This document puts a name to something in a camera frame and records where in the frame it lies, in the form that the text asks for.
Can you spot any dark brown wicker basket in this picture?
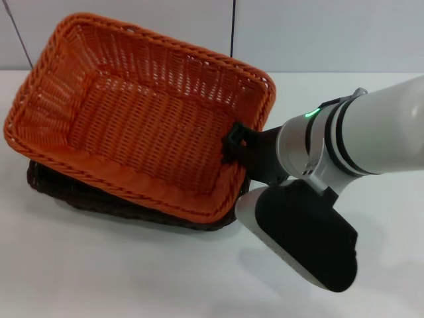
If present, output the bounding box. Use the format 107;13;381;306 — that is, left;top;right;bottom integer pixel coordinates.
25;158;252;233

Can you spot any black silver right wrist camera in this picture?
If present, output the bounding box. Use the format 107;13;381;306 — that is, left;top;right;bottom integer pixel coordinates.
235;180;360;294

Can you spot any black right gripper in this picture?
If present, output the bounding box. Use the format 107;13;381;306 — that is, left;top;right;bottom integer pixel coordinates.
219;122;290;187

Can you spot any orange yellow wicker basket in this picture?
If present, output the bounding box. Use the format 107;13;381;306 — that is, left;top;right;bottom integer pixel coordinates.
3;12;278;227

